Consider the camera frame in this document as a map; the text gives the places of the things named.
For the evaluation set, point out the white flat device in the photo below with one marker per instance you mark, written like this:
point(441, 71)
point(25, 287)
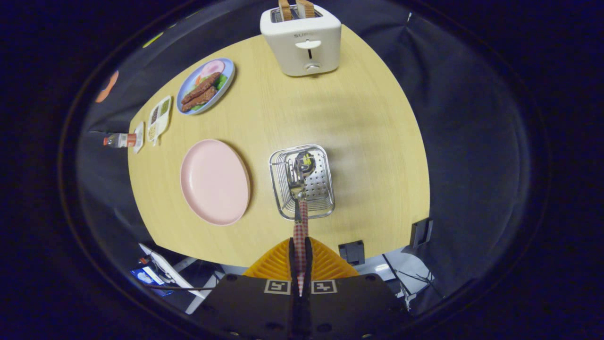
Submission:
point(172, 274)

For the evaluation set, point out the blue flat object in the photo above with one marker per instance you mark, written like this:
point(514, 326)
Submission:
point(147, 278)

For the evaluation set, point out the small white square coaster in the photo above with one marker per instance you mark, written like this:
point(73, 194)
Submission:
point(139, 137)

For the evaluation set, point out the black table clamp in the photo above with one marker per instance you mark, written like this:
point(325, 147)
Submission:
point(421, 233)
point(352, 252)

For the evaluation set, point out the brown sausage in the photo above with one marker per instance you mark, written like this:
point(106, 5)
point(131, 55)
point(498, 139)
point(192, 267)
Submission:
point(202, 87)
point(200, 100)

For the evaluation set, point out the blue plate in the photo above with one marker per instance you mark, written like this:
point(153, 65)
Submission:
point(191, 81)

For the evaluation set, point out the brown toast slice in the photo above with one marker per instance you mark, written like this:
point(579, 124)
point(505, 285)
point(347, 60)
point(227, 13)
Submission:
point(305, 8)
point(285, 10)

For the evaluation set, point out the white compartment seasoning dish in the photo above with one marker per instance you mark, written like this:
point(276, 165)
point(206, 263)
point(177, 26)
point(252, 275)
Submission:
point(161, 120)

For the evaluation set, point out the pink ham slice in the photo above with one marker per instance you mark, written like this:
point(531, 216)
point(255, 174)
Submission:
point(213, 68)

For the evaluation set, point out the white toaster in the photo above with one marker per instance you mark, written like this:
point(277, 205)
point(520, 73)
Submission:
point(302, 47)

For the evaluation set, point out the pink plate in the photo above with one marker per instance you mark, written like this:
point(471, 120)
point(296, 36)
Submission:
point(214, 182)

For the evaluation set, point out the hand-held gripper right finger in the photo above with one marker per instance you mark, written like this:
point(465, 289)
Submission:
point(308, 264)

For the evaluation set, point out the green lettuce leaf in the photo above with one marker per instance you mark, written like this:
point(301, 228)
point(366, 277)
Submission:
point(221, 81)

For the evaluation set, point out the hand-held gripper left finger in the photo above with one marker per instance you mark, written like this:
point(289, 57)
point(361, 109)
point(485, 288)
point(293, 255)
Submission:
point(292, 264)

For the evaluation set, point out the clear bottle with red cap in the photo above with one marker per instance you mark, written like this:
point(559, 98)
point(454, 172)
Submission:
point(120, 140)

